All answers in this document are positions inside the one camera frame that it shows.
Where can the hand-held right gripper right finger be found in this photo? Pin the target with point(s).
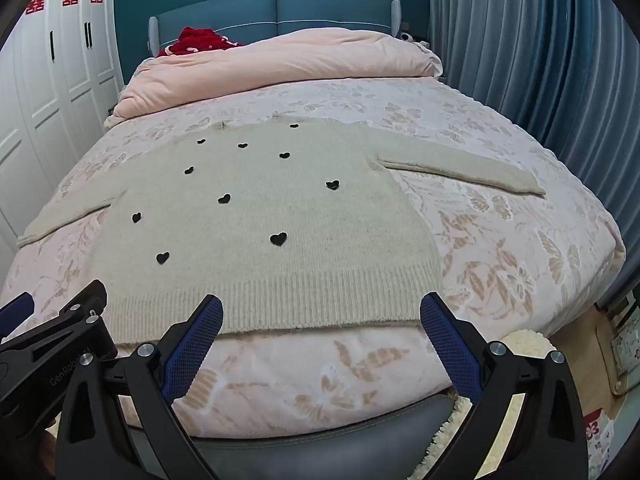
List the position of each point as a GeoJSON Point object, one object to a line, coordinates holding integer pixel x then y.
{"type": "Point", "coordinates": [450, 345]}

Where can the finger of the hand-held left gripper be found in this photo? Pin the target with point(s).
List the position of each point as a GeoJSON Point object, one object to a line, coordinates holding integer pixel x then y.
{"type": "Point", "coordinates": [17, 310]}
{"type": "Point", "coordinates": [75, 317]}

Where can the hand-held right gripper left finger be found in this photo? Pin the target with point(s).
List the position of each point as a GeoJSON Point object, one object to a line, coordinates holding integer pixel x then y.
{"type": "Point", "coordinates": [192, 342]}

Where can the beige sweater with black hearts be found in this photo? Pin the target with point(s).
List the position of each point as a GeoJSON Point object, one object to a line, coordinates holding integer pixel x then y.
{"type": "Point", "coordinates": [300, 210]}

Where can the cream fluffy rug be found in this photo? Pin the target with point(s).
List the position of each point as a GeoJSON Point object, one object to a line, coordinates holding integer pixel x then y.
{"type": "Point", "coordinates": [525, 342]}

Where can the bed with butterfly sheet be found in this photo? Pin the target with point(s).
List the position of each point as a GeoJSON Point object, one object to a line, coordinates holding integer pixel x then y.
{"type": "Point", "coordinates": [500, 240]}

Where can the floral floor mat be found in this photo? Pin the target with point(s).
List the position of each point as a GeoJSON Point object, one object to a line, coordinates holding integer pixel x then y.
{"type": "Point", "coordinates": [600, 430]}

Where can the wooden box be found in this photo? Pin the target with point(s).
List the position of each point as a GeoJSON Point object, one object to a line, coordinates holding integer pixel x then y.
{"type": "Point", "coordinates": [622, 345]}

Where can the white wardrobe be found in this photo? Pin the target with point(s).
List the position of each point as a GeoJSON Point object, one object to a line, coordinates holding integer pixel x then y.
{"type": "Point", "coordinates": [55, 85]}

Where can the blue grey curtain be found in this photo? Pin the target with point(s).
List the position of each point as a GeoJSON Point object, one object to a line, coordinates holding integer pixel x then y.
{"type": "Point", "coordinates": [525, 60]}

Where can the red cloth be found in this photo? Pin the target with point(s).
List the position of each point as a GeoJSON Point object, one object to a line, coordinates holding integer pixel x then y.
{"type": "Point", "coordinates": [200, 40]}

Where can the pink duvet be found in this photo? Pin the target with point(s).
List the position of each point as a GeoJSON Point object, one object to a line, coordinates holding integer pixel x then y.
{"type": "Point", "coordinates": [300, 57]}

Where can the small black white object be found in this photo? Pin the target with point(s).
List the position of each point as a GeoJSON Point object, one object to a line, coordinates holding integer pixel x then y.
{"type": "Point", "coordinates": [407, 36]}

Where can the blue upholstered headboard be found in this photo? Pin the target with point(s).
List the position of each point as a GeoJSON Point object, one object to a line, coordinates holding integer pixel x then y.
{"type": "Point", "coordinates": [300, 12]}

